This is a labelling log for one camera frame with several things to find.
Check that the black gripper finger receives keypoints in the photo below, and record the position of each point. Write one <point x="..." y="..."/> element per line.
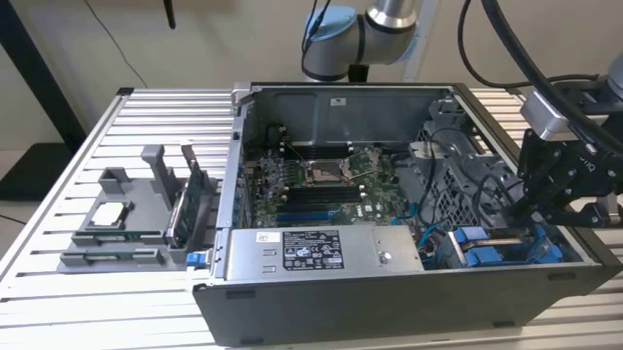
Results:
<point x="538" y="171"/>
<point x="584" y="215"/>

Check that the hard disk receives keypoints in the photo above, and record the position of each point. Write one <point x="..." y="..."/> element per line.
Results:
<point x="506" y="242"/>

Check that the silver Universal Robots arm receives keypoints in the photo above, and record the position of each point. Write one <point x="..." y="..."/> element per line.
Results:
<point x="340" y="47"/>

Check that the grey disk bay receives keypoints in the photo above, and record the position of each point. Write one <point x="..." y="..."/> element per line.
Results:
<point x="567" y="255"/>

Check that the black RAM slot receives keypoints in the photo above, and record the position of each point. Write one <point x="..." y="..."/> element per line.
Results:
<point x="316" y="152"/>
<point x="323" y="196"/>
<point x="316" y="145"/>
<point x="322" y="156"/>
<point x="319" y="209"/>
<point x="326" y="190"/>
<point x="316" y="148"/>
<point x="322" y="203"/>

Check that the blue expansion slot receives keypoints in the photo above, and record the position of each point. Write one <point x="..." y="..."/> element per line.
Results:
<point x="307" y="218"/>

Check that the perforated grey drive cage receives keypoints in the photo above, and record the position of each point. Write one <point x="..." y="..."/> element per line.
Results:
<point x="447" y="189"/>

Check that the blue carrier in bay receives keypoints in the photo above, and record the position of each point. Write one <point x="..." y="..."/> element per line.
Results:
<point x="484" y="257"/>

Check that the green motherboard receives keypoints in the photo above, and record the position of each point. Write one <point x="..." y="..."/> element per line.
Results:
<point x="376" y="191"/>

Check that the silver power supply unit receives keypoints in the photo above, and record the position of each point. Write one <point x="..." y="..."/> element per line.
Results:
<point x="362" y="251"/>

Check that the CPU socket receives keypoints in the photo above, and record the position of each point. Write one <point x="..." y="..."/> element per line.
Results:
<point x="323" y="174"/>

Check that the open black PC case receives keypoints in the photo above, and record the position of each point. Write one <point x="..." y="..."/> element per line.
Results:
<point x="340" y="310"/>

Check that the green graphics card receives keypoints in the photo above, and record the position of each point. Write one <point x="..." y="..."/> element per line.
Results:
<point x="191" y="211"/>

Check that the blue case latch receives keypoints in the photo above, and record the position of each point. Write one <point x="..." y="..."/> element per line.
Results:
<point x="195" y="261"/>

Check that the grey parts rack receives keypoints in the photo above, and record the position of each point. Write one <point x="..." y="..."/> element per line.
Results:
<point x="141" y="204"/>

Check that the black hanging antenna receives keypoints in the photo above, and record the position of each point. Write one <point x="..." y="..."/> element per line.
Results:
<point x="169" y="14"/>

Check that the black table corner cap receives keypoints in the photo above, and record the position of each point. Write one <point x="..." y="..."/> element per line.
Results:
<point x="125" y="90"/>

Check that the green RAM stick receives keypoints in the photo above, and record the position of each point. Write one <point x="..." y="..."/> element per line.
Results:
<point x="119" y="237"/>
<point x="113" y="256"/>

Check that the silver CPU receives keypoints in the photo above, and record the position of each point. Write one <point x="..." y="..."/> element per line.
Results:
<point x="109" y="215"/>

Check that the black stand base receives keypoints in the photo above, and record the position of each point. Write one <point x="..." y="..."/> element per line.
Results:
<point x="33" y="171"/>

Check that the black stand pole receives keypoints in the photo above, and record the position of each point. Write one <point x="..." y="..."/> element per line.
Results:
<point x="39" y="73"/>

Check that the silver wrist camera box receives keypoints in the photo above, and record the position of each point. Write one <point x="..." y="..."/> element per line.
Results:
<point x="544" y="116"/>

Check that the short black post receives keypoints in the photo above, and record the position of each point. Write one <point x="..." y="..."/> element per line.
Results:
<point x="358" y="74"/>

